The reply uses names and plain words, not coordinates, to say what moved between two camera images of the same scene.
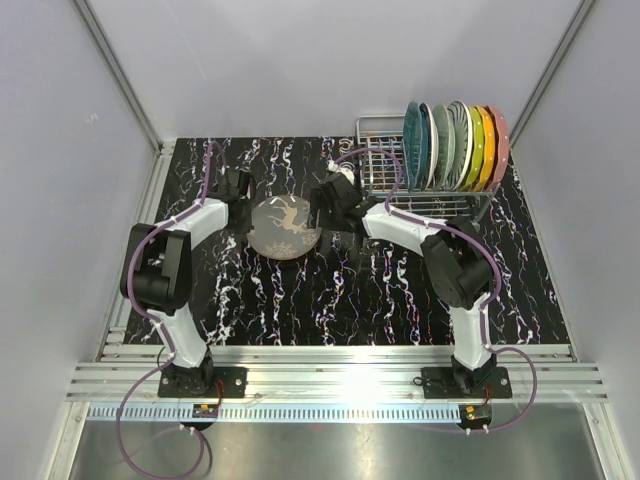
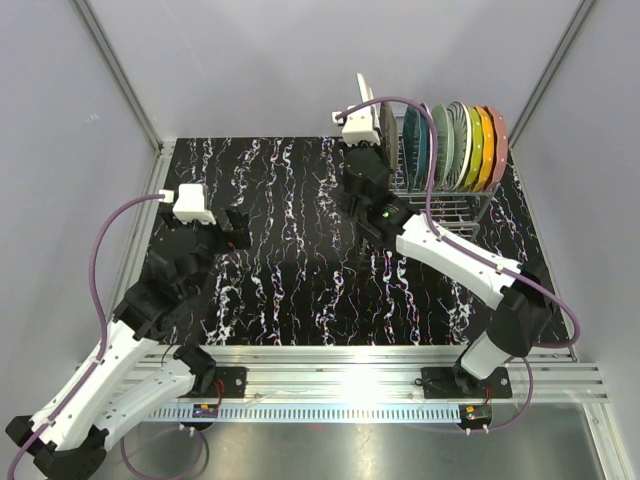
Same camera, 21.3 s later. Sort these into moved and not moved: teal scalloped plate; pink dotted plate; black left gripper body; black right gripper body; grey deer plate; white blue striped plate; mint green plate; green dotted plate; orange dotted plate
Moved: grey deer plate; black right gripper body; black left gripper body
Not moved: white blue striped plate; green dotted plate; mint green plate; pink dotted plate; teal scalloped plate; orange dotted plate
